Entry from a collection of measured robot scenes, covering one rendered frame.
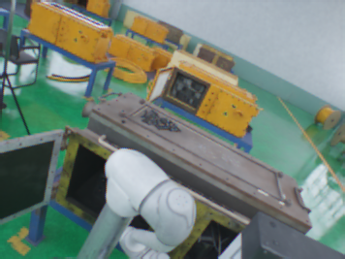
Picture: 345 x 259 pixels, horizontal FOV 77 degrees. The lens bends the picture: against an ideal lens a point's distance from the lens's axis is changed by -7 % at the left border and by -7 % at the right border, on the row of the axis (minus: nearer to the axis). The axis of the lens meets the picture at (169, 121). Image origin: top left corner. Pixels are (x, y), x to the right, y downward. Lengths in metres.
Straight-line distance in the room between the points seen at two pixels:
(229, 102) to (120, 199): 3.19
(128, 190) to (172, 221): 0.15
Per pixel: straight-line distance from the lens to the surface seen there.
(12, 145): 1.19
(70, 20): 4.56
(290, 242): 0.33
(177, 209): 0.59
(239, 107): 3.75
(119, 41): 7.62
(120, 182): 0.68
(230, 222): 1.24
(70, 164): 1.43
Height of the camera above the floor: 1.95
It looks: 24 degrees down
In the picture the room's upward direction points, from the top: 25 degrees clockwise
